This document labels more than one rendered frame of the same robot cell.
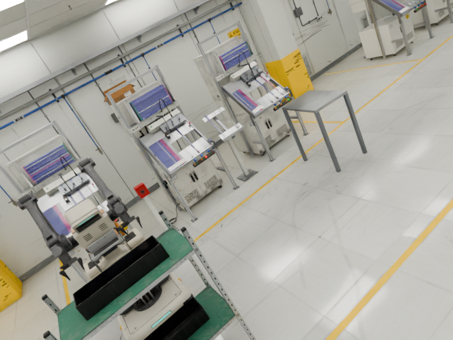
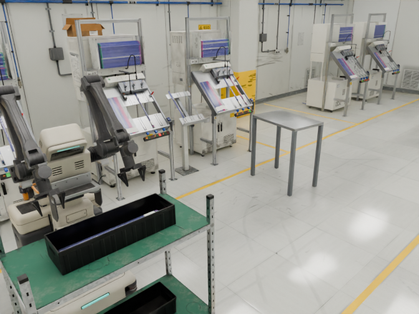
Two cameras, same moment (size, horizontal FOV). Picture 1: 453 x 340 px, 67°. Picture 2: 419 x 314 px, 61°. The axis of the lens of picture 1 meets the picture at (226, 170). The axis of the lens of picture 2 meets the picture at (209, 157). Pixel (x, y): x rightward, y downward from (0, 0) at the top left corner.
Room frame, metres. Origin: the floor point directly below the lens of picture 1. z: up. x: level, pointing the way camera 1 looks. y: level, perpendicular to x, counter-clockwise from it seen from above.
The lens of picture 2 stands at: (0.35, 0.91, 1.93)
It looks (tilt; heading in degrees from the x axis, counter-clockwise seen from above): 22 degrees down; 340
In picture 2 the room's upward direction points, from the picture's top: 1 degrees counter-clockwise
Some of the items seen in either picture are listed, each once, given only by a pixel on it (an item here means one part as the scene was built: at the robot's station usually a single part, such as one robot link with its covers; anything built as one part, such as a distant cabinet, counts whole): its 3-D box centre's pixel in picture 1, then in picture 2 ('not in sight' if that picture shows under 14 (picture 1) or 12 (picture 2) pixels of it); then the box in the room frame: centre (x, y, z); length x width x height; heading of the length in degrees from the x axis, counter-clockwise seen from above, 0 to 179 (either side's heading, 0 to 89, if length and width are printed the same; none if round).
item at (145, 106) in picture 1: (151, 102); (119, 53); (4.66, 0.46, 1.52); 0.51 x 0.13 x 0.27; 112
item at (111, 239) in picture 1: (108, 249); (75, 195); (2.28, 1.04, 0.99); 0.28 x 0.16 x 0.22; 111
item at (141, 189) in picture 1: (154, 210); not in sight; (4.05, 1.06, 0.39); 0.24 x 0.24 x 0.78; 22
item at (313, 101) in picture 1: (323, 129); (284, 150); (3.78, -1.26, 0.40); 0.70 x 0.45 x 0.80; 13
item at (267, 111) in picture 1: (257, 108); (214, 108); (5.12, -0.86, 0.65); 1.01 x 0.73 x 1.29; 22
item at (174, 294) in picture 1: (154, 307); (77, 285); (2.55, 1.15, 0.16); 0.67 x 0.64 x 0.25; 21
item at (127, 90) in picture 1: (127, 88); (95, 26); (4.89, 0.68, 1.82); 0.68 x 0.30 x 0.20; 112
